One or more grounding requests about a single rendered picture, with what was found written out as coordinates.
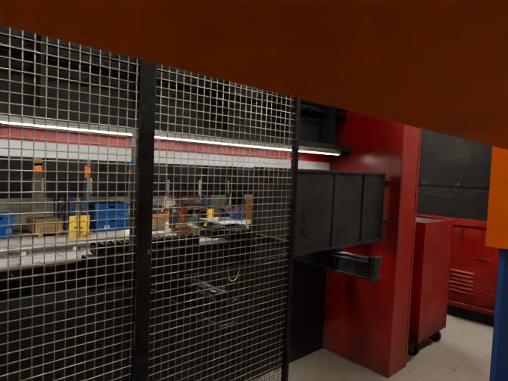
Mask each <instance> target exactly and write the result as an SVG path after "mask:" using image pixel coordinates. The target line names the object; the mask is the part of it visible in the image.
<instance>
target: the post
mask: <svg viewBox="0 0 508 381"><path fill-rule="evenodd" d="M138 64H140V65H138V73H139V75H138V81H137V82H139V84H137V91H138V92H139V93H137V101H138V102H137V110H138V111H137V113H136V119H138V120H136V128H137V129H136V137H137V138H136V145H135V146H138V147H136V148H135V155H137V156H136V157H135V164H137V165H136V166H135V173H137V175H135V182H137V183H135V191H137V192H135V200H136V201H135V206H134V209H136V210H134V226H135V228H134V235H135V237H133V244H135V245H133V252H134V253H135V254H133V269H132V270H135V271H133V272H132V279H134V280H133V281H132V288H133V287H134V289H132V296H134V297H132V305H134V306H132V322H133V323H132V330H133V332H131V339H133V340H131V348H132V349H131V356H132V358H131V362H130V365H132V366H130V373H132V374H130V381H148V372H149V344H150V288H151V259H152V231H153V175H154V147H155V118H156V63H152V62H149V61H145V60H140V59H138Z"/></svg>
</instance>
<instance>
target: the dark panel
mask: <svg viewBox="0 0 508 381"><path fill-rule="evenodd" d="M273 175H274V177H286V176H287V177H290V172H280V171H279V174H278V171H269V177H273ZM385 180H386V174H385V173H379V172H349V171H333V170H318V169H298V180H297V196H296V228H295V241H296V251H294V257H295V256H303V255H307V254H312V253H316V252H324V251H328V250H333V249H341V248H345V247H350V246H357V245H361V244H366V243H374V242H378V241H382V232H383V207H384V193H385ZM272 192H273V197H276V196H278V197H281V195H282V197H285V196H286V193H287V197H289V196H290V191H289V190H283V191H269V192H268V196H269V197H272ZM267 205H268V210H276V209H289V203H287V205H286V204H282V208H281V204H273V206H272V204H265V205H263V210H267ZM287 221H288V216H286V222H287ZM284 226H285V228H288V222H287V223H281V225H280V223H278V224H277V225H276V224H269V225H267V230H271V229H272V230H274V229H281V228H284ZM268 249H270V245H268V244H266V250H268ZM262 250H265V245H262V248H261V245H259V246H256V252H257V253H255V252H254V253H251V259H256V264H257V263H260V259H257V258H260V252H258V251H262ZM266 256H270V250H268V251H266V254H265V251H263V252H261V263H262V262H265V261H266V262H269V261H274V256H271V258H270V257H266ZM262 257H266V258H262Z"/></svg>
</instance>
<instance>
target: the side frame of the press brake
mask: <svg viewBox="0 0 508 381"><path fill-rule="evenodd" d="M339 115H341V116H346V119H340V118H339V120H338V135H337V145H342V146H349V147H352V151H351V152H342V154H341V155H332V154H330V170H333V171H349V172H379V173H385V174H386V181H388V187H385V193H384V207H383V219H386V225H383V232H382V241H378V242H374V243H366V244H361V245H357V246H350V247H345V248H344V249H343V250H342V251H343V252H350V253H354V254H358V255H361V256H369V255H372V256H373V257H377V256H382V264H381V265H380V268H379V277H380V278H381V279H380V280H377V281H374V282H373V281H369V280H364V279H361V278H358V277H353V276H350V275H347V274H342V273H339V272H335V271H331V270H327V274H326V289H325V304H324V333H323V348H325V349H326V350H329V351H331V352H333V353H335V354H338V355H340V356H342V357H344V358H347V359H349V360H350V361H353V362H355V363H357V364H360V365H361V366H363V367H366V368H368V369H370V370H372V371H374V372H377V373H379V374H381V375H383V376H386V377H388V378H389V377H391V376H392V375H394V374H395V373H397V372H398V371H400V370H401V369H403V368H404V367H406V357H407V349H408V337H409V324H410V301H411V289H412V277H413V264H414V241H415V228H416V216H417V193H418V181H419V168H420V145H421V132H422V129H419V128H416V127H413V126H409V125H404V124H401V123H397V122H392V121H388V120H385V119H380V118H376V117H373V116H367V115H364V114H360V113H355V112H352V111H348V110H347V111H346V113H342V112H339Z"/></svg>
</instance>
